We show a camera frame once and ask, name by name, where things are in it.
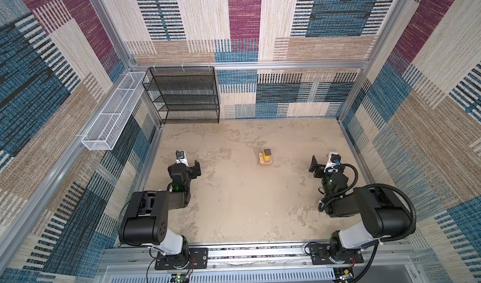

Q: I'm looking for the light wood block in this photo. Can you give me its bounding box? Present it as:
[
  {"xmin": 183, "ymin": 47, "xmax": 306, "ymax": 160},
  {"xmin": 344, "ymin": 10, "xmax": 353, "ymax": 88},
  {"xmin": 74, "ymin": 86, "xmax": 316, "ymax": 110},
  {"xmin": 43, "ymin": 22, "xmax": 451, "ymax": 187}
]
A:
[{"xmin": 259, "ymin": 153, "xmax": 273, "ymax": 166}]

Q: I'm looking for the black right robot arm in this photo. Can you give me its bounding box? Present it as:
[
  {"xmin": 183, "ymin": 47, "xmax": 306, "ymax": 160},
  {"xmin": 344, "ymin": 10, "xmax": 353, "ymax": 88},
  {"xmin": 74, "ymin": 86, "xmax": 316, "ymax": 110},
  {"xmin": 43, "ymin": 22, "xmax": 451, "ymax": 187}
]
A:
[{"xmin": 309, "ymin": 152, "xmax": 417, "ymax": 264}]

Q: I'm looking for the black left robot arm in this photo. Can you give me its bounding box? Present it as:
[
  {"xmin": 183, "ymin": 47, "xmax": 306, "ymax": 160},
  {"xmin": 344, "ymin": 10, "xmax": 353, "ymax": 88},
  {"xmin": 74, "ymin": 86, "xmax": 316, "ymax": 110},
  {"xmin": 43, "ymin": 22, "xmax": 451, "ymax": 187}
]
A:
[{"xmin": 118, "ymin": 161, "xmax": 201, "ymax": 269}]

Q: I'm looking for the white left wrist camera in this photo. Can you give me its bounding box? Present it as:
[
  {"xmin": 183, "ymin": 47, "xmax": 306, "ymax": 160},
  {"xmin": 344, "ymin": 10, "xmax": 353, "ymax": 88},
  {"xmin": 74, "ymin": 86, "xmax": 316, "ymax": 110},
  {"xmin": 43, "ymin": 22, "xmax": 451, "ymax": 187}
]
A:
[{"xmin": 175, "ymin": 150, "xmax": 189, "ymax": 167}]

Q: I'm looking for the black wire shelf rack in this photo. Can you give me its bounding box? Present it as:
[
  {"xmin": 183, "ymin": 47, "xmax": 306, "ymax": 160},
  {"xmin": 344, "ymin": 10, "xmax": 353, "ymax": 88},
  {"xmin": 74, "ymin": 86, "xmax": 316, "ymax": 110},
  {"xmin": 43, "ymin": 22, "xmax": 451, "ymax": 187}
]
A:
[{"xmin": 143, "ymin": 66, "xmax": 220, "ymax": 125}]

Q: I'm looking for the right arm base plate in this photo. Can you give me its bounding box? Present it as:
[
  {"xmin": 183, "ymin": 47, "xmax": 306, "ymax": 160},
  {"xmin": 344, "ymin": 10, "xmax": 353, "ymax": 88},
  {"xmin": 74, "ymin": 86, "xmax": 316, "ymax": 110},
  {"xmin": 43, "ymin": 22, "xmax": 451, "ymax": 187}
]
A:
[{"xmin": 304, "ymin": 242, "xmax": 365, "ymax": 265}]

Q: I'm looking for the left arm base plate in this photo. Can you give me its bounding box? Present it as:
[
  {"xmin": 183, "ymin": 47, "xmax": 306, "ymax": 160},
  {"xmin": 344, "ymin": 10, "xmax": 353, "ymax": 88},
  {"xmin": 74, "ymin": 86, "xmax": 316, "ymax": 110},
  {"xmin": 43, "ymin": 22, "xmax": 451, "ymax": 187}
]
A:
[{"xmin": 154, "ymin": 247, "xmax": 209, "ymax": 271}]

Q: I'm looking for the white wire mesh basket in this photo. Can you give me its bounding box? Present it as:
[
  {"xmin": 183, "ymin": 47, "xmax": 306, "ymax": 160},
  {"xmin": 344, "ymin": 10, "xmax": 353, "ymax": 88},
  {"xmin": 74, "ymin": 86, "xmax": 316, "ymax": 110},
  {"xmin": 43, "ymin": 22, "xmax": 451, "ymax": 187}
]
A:
[{"xmin": 81, "ymin": 72, "xmax": 147, "ymax": 151}]

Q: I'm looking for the aluminium front rail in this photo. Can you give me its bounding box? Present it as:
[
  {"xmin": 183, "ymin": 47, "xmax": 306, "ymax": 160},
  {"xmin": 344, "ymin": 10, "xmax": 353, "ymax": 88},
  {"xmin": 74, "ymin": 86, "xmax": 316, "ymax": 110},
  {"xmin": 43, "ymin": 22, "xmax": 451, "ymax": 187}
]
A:
[{"xmin": 93, "ymin": 237, "xmax": 422, "ymax": 283}]

